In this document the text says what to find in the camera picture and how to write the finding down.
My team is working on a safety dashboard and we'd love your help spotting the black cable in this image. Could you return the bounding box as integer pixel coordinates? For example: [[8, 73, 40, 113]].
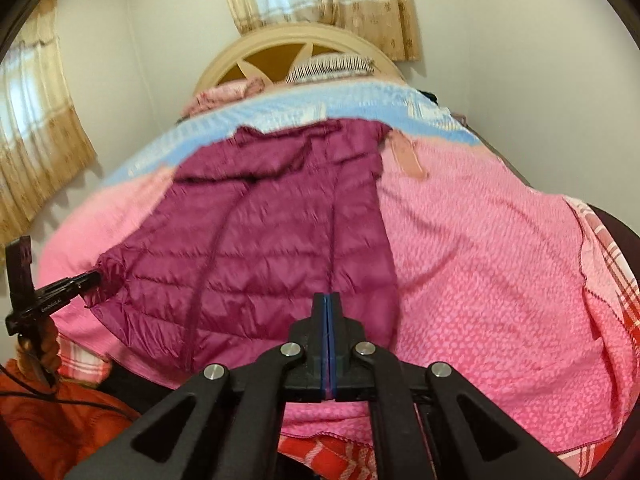
[[0, 364, 127, 417]]

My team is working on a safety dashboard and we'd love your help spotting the folded pink floral quilt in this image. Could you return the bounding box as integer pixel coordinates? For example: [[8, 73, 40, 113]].
[[180, 78, 266, 117]]

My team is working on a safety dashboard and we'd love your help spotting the magenta puffer jacket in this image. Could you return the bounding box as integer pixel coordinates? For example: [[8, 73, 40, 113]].
[[82, 117, 401, 376]]

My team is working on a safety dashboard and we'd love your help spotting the red plaid bed sheet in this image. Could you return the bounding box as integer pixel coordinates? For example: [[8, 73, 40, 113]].
[[57, 195, 640, 480]]

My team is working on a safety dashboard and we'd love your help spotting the pink and blue printed blanket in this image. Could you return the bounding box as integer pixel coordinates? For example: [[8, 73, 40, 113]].
[[37, 77, 636, 461]]

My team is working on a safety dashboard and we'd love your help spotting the striped ruffled pillow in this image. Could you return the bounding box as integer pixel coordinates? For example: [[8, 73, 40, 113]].
[[284, 55, 376, 85]]

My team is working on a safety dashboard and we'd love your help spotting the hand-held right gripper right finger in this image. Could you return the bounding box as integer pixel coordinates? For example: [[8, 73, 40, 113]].
[[327, 294, 576, 480]]

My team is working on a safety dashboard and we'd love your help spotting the person's left hand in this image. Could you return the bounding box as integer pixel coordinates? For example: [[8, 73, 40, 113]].
[[17, 319, 63, 387]]

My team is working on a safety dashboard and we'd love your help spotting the cream arched bed headboard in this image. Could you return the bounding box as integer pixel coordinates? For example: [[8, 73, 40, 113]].
[[192, 24, 406, 96]]

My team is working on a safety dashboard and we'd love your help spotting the person's orange sweater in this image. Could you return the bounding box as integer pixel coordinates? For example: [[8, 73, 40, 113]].
[[0, 355, 143, 480]]

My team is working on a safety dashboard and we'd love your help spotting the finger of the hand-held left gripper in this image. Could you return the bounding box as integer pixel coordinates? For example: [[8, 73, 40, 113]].
[[35, 270, 104, 306]]

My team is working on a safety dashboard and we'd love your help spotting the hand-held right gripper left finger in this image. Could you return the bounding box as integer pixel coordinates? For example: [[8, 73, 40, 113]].
[[65, 294, 328, 480]]

